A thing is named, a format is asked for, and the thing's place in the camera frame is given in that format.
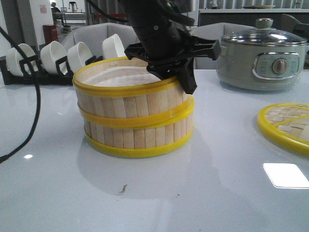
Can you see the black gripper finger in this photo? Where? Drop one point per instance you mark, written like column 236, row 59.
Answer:
column 185, row 74

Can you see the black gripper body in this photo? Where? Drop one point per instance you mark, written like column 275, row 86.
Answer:
column 167, row 47

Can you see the bamboo steamer tier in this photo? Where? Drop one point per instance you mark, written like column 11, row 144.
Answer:
column 141, row 137
column 126, row 102

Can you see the woven bamboo steamer lid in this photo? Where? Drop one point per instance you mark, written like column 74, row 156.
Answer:
column 287, row 125

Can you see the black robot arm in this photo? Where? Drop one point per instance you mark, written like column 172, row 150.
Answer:
column 153, row 10

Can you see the right grey chair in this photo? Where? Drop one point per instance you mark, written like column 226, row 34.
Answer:
column 214, row 32

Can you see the grey chair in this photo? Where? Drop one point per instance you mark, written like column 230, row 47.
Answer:
column 94, row 35
column 214, row 32

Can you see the white bowl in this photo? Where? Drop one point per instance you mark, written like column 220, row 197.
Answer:
column 50, row 54
column 112, row 47
column 78, row 55
column 13, row 57

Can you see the left grey chair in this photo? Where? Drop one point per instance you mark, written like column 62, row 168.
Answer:
column 94, row 35

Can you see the green electric cooking pot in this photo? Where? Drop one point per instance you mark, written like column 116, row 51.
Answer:
column 262, row 68

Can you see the glass pot lid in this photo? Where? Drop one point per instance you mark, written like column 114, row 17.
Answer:
column 264, row 34

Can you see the red cylinder bin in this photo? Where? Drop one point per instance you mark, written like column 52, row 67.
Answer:
column 50, row 33

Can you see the black dish rack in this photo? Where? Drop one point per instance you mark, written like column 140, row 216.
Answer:
column 64, row 76

